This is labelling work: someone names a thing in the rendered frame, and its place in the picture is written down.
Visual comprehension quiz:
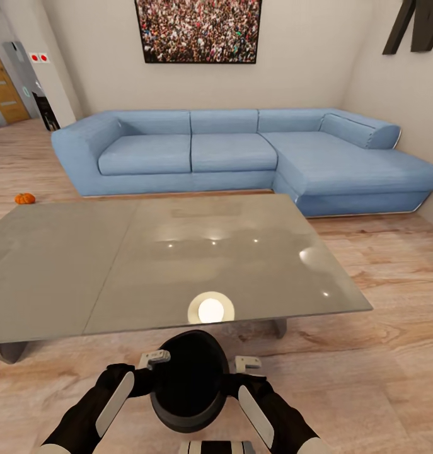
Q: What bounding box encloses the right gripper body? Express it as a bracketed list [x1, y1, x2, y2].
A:
[219, 373, 243, 399]

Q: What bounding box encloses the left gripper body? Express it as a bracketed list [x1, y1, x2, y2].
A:
[137, 369, 166, 397]

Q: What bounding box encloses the pumpkin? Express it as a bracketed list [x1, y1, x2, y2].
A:
[15, 193, 35, 205]

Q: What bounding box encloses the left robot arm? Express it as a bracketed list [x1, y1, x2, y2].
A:
[34, 350, 176, 454]

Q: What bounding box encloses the cauldron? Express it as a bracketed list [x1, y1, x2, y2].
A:
[150, 330, 229, 433]

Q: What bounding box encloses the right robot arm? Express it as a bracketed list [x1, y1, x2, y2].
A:
[214, 356, 335, 454]

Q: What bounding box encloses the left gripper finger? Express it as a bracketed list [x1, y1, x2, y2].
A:
[165, 373, 176, 386]

